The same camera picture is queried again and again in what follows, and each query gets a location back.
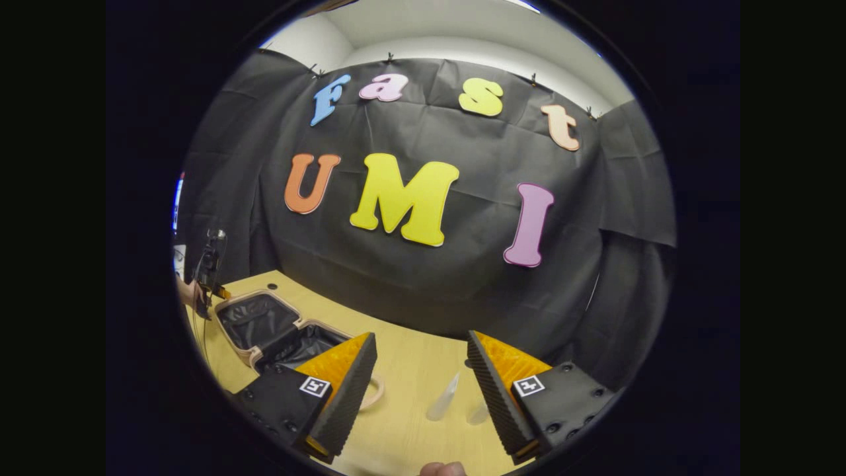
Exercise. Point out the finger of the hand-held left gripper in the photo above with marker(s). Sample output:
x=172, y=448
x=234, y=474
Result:
x=223, y=292

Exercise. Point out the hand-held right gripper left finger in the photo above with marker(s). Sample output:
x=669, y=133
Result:
x=347, y=403

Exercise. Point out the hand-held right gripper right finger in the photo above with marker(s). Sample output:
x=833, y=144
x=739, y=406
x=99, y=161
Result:
x=499, y=403

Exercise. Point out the small clear plastic bottle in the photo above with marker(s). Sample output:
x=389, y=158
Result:
x=477, y=415

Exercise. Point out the beige pink suitcase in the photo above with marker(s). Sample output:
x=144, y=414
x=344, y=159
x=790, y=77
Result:
x=258, y=320

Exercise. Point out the black backdrop cloth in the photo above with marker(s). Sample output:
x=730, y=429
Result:
x=476, y=152

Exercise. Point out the row of black clips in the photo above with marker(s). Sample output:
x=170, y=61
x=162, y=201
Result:
x=390, y=58

